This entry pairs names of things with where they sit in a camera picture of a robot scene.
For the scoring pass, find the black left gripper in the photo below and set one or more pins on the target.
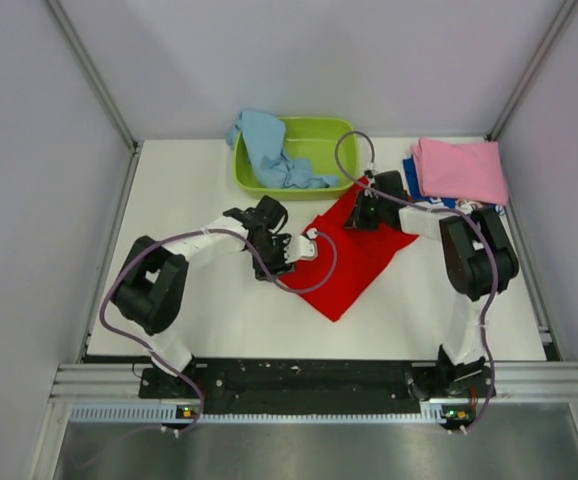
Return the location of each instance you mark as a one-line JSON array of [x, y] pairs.
[[279, 266]]

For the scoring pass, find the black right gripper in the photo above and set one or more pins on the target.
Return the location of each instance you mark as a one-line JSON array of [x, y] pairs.
[[356, 219]]

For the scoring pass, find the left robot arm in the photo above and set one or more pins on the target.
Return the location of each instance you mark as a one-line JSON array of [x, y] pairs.
[[153, 276]]

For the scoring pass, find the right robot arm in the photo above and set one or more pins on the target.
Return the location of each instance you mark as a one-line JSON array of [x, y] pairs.
[[479, 260]]

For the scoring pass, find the blue printed folded t shirt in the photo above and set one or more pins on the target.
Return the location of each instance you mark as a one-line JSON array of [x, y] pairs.
[[453, 185]]

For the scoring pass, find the green plastic basin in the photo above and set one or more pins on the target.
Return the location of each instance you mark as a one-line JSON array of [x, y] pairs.
[[319, 139]]

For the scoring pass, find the pink folded t shirt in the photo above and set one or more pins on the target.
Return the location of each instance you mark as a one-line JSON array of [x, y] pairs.
[[483, 154]]

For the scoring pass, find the light blue t shirt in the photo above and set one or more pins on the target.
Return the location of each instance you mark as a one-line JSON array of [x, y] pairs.
[[263, 136]]

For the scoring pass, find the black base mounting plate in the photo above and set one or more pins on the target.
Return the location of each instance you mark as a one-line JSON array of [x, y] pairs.
[[307, 386]]

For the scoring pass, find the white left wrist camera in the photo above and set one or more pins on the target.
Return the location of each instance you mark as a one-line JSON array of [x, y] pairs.
[[302, 247]]

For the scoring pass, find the grey slotted cable duct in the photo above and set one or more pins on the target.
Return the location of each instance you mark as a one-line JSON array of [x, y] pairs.
[[178, 415]]

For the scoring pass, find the aluminium frame post right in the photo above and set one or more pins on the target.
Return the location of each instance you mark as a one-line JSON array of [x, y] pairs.
[[556, 28]]

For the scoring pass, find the aluminium frame post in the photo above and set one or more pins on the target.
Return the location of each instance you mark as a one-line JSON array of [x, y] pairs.
[[91, 73], [556, 28]]

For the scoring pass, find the aluminium frame post left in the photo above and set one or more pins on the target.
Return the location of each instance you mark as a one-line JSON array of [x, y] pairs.
[[91, 73]]

